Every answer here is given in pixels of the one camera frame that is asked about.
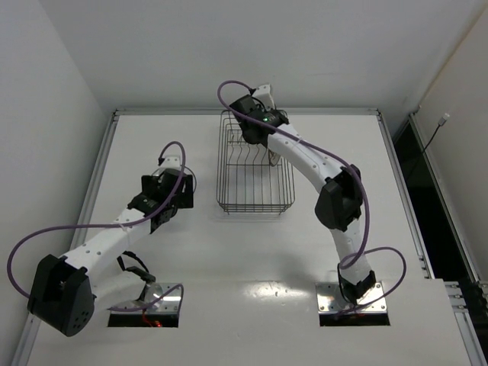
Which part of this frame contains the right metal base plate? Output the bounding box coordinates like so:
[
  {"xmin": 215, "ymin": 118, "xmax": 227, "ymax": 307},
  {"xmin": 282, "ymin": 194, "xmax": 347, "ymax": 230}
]
[{"xmin": 316, "ymin": 282, "xmax": 387, "ymax": 315}]

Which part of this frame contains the black wall cable white plug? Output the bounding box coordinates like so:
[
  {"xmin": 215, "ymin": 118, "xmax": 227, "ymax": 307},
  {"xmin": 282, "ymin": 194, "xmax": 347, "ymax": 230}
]
[{"xmin": 421, "ymin": 113, "xmax": 450, "ymax": 155}]

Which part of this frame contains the metal wire dish rack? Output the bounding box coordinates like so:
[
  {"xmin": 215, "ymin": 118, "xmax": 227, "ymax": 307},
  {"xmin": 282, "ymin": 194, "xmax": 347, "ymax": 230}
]
[{"xmin": 216, "ymin": 111, "xmax": 295, "ymax": 216}]

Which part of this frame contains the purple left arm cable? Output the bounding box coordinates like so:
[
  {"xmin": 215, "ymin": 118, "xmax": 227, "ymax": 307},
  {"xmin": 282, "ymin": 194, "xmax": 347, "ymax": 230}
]
[{"xmin": 6, "ymin": 141, "xmax": 187, "ymax": 313}]

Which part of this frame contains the metal base plate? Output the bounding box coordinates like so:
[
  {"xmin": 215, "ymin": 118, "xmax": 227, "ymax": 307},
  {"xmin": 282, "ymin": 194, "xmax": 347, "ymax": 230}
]
[
  {"xmin": 109, "ymin": 283, "xmax": 185, "ymax": 317},
  {"xmin": 316, "ymin": 282, "xmax": 387, "ymax": 315}
]

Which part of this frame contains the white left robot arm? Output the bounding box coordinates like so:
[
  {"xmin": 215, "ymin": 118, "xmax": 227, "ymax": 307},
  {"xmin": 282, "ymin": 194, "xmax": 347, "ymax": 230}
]
[{"xmin": 27, "ymin": 168, "xmax": 194, "ymax": 337}]

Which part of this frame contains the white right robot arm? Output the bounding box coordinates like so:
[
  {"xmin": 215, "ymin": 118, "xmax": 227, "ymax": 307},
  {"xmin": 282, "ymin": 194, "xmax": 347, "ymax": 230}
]
[{"xmin": 230, "ymin": 95, "xmax": 376, "ymax": 305}]

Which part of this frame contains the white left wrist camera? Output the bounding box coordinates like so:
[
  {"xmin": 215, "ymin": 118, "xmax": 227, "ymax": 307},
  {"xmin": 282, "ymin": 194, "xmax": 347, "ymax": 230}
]
[{"xmin": 158, "ymin": 155, "xmax": 181, "ymax": 169}]

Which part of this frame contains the orange sunburst plate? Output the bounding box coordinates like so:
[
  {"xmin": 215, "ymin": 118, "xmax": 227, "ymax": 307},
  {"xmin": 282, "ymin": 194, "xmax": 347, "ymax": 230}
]
[{"xmin": 268, "ymin": 150, "xmax": 281, "ymax": 167}]

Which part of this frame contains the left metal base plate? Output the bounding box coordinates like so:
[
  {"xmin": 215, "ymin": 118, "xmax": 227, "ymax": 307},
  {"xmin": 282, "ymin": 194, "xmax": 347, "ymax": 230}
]
[{"xmin": 109, "ymin": 283, "xmax": 185, "ymax": 317}]

